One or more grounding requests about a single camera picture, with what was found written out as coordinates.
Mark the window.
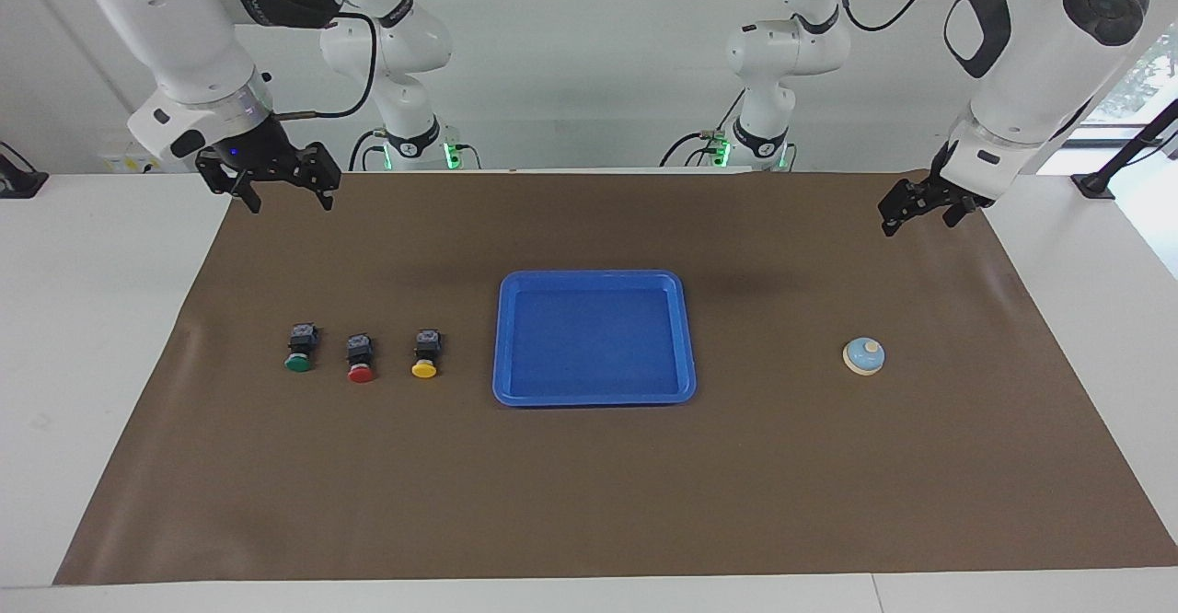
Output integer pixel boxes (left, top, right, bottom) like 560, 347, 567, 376
1086, 24, 1178, 149

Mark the black clamp stand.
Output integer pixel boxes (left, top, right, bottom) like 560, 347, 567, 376
1070, 98, 1178, 201

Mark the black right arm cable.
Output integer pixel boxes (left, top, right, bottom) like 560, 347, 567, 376
276, 13, 380, 121

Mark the blue plastic tray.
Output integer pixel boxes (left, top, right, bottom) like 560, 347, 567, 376
491, 270, 698, 409

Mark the black table mount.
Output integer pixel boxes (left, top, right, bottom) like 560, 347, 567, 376
0, 141, 49, 199

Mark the green push button switch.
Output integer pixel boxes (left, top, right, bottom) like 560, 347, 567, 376
283, 322, 321, 374

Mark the brown table mat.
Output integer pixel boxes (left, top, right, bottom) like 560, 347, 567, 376
52, 171, 1178, 586

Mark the red push button switch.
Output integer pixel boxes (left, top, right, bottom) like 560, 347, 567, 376
345, 333, 376, 385

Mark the black base cable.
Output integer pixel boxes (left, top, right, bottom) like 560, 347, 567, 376
659, 88, 746, 168
348, 128, 392, 172

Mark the yellow push button switch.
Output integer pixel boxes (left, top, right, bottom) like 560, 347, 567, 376
410, 328, 443, 379

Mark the light blue call bell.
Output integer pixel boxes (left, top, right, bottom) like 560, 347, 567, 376
842, 336, 886, 377

